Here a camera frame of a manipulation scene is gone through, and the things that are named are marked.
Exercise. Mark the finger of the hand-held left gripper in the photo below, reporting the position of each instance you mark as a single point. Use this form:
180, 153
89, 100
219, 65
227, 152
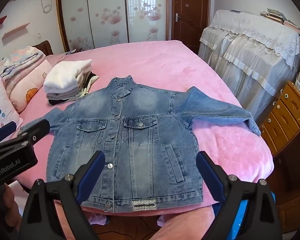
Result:
5, 128
38, 130

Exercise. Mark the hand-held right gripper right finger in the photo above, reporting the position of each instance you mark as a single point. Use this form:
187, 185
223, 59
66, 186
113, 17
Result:
210, 172

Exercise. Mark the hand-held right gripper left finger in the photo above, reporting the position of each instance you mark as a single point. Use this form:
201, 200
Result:
92, 172

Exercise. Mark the blue denim jacket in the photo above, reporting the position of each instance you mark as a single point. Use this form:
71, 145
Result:
140, 130

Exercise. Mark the person's left hand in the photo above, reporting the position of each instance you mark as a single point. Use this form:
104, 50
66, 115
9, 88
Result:
8, 200

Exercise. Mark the pink pillow with blue print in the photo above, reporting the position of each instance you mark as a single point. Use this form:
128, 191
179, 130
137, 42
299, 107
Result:
0, 105

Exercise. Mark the grey folded garment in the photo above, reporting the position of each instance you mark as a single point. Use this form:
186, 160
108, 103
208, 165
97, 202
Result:
62, 95

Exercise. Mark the pink pillow with orange print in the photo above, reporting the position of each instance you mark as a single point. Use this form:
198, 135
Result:
27, 80

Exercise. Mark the white folded sweater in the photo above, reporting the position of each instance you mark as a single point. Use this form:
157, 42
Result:
65, 75

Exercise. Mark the cream and black folded garment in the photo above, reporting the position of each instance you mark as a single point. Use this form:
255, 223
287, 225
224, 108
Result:
88, 78

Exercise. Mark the floral folded quilt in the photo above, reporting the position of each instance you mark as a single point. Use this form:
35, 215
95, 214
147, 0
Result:
17, 57

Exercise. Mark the wooden headboard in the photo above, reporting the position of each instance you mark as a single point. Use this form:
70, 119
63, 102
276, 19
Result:
46, 47

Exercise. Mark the small black white packet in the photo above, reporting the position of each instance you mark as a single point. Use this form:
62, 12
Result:
71, 51

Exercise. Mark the wooden dresser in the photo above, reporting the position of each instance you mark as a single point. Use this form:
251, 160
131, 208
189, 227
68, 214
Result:
285, 120

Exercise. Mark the pink bed blanket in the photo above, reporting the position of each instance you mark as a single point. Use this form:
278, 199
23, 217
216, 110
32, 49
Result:
165, 60

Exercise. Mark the white lace furniture cover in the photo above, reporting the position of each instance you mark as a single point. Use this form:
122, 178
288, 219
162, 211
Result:
252, 50

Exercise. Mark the floral sliding door wardrobe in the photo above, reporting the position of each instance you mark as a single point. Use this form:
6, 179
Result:
102, 10

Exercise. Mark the brown wooden door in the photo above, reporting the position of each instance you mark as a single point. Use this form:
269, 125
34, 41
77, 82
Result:
190, 5

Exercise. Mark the stack of books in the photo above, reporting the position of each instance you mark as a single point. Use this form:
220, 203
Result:
277, 17

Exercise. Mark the pink wall shelf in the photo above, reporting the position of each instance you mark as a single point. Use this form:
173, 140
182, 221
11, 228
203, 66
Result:
15, 31

